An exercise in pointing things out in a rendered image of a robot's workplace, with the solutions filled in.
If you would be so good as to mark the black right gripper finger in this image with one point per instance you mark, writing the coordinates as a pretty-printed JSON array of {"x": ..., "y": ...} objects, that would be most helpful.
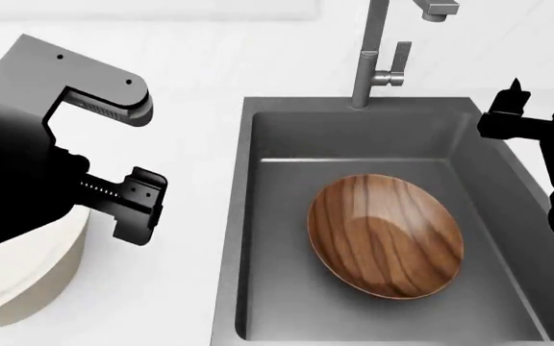
[{"x": 511, "y": 102}]

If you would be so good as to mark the grey metal faucet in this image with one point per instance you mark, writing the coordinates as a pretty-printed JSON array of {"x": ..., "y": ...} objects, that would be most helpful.
[{"x": 370, "y": 72}]

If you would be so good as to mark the cream white bowl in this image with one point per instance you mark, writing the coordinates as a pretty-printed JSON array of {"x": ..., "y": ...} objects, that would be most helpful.
[{"x": 17, "y": 288}]

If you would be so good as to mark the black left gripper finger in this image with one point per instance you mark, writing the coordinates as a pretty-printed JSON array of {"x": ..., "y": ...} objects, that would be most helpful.
[{"x": 140, "y": 209}]

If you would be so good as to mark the brown wooden bowl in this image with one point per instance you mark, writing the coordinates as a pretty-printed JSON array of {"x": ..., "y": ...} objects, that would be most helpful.
[{"x": 387, "y": 238}]

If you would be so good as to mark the grey kitchen sink basin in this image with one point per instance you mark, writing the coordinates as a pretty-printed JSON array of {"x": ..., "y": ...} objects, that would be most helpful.
[{"x": 282, "y": 288}]

